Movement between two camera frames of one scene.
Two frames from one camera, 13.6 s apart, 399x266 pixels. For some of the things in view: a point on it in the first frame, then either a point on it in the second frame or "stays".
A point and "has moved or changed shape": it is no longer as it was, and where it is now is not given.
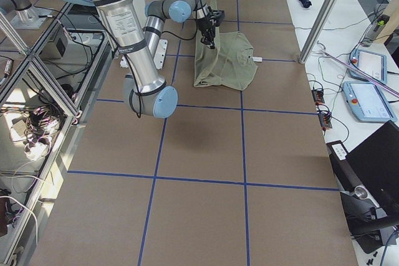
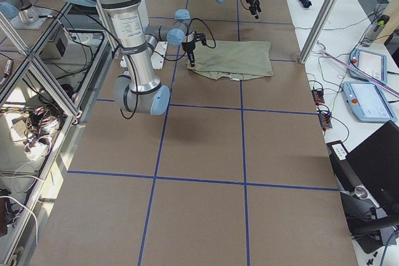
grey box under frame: [56, 47] stays
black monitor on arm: [368, 178] stays
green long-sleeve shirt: [230, 64] has moved or changed shape
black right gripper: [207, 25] to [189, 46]
